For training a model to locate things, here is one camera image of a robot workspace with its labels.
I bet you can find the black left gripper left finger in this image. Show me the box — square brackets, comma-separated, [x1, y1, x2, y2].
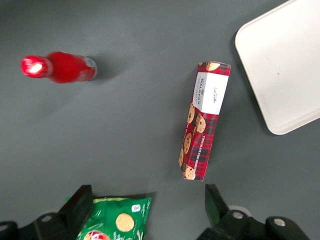
[33, 184, 95, 240]

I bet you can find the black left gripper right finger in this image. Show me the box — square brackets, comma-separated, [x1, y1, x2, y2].
[204, 183, 252, 235]

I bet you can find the red tartan cookie box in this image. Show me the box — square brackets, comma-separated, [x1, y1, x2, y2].
[178, 61, 232, 181]

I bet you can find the white plastic tray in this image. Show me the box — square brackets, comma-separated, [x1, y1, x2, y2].
[234, 0, 320, 136]

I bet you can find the green chips bag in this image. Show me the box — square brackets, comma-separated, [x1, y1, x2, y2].
[65, 196, 153, 240]

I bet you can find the red drink bottle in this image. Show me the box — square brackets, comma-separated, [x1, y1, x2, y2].
[19, 51, 98, 85]

